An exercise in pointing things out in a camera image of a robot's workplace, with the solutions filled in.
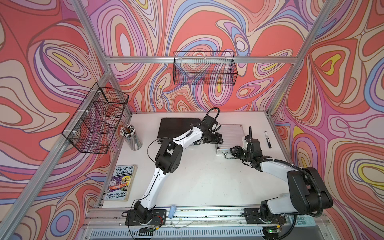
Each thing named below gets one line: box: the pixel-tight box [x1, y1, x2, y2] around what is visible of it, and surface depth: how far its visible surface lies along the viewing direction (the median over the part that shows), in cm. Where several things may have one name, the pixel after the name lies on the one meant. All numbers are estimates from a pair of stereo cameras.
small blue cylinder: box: [168, 204, 177, 219], surface depth 75 cm
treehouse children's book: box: [104, 164, 138, 202], surface depth 84 cm
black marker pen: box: [264, 130, 272, 149], surface depth 103 cm
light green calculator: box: [288, 214, 316, 227], surface depth 72 cm
